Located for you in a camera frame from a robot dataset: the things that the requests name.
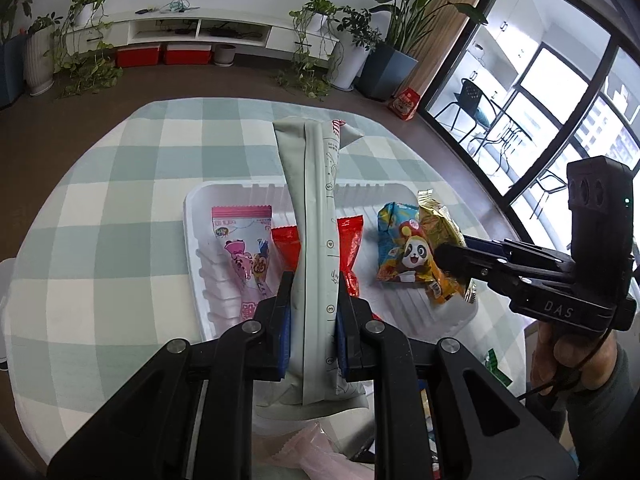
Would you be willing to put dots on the orange snack packet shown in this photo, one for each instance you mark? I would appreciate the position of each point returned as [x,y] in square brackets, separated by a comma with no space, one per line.
[442,225]

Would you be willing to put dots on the pink cartoon snack packet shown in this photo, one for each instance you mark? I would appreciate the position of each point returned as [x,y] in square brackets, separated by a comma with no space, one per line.
[240,245]

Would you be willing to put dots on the tall plant in grey-blue pot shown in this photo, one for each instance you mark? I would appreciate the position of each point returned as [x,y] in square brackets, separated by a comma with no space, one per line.
[7,70]

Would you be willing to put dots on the pale pink translucent packet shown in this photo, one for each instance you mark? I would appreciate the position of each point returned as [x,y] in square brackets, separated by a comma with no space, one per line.
[310,450]

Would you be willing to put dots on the glass balcony table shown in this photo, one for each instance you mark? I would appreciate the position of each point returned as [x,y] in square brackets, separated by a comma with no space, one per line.
[505,132]

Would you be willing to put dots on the plant in white ribbed pot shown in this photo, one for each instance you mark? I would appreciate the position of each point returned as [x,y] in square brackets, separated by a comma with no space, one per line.
[39,60]

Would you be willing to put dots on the person's right forearm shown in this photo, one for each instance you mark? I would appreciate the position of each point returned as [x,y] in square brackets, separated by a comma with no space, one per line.
[610,425]

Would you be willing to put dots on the black balcony chair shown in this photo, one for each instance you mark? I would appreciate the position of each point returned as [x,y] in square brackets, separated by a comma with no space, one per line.
[470,95]
[547,185]

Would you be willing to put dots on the green snack packet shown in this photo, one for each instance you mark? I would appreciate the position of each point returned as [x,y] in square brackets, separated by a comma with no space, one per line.
[492,362]

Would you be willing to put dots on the white balcony cabinets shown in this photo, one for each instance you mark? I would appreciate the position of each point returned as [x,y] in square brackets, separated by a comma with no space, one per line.
[515,10]

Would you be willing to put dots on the blue panda snack packet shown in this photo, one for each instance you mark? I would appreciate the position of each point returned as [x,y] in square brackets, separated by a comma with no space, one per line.
[405,245]

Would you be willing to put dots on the bushy plant in tall white pot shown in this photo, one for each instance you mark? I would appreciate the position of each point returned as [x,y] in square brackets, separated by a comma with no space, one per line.
[347,65]

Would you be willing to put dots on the beige curtain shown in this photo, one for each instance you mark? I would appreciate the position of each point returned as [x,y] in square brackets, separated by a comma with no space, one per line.
[450,10]

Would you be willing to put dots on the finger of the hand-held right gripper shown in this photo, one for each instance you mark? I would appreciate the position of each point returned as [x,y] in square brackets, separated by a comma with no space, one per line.
[465,260]
[485,244]

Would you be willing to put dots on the large-leaf plant in blue pot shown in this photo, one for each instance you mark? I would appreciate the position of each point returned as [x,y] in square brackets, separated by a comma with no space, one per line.
[385,75]

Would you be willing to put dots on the white plastic tray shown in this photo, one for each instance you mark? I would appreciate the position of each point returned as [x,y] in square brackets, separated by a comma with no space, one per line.
[400,305]

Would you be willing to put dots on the grey empty flower pot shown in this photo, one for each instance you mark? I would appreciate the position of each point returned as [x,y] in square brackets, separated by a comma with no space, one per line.
[225,55]

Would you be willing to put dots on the long grey-white packet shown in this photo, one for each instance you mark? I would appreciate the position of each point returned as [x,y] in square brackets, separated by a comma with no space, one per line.
[312,210]

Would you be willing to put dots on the red bag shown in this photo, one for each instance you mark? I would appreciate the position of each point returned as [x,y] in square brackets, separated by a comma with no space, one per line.
[405,105]

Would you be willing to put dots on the red snack packet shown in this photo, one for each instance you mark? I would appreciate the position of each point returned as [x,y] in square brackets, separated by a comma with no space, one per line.
[350,250]

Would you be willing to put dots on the white television cabinet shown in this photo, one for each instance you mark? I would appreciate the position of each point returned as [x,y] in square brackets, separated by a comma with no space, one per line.
[145,32]

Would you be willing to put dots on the trailing plant in white pot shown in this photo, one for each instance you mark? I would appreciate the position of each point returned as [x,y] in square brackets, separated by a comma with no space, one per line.
[85,12]
[315,20]

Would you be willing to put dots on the black device in cabinet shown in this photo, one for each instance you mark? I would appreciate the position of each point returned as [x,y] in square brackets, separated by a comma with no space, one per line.
[225,32]

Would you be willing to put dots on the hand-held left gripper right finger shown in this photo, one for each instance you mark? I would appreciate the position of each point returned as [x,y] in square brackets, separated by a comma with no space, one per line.
[341,345]

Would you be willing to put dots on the person's right hand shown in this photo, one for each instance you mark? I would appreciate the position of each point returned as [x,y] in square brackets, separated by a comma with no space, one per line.
[565,355]

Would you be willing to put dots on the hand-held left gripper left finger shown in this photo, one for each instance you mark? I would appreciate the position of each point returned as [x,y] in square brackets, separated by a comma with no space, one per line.
[286,340]

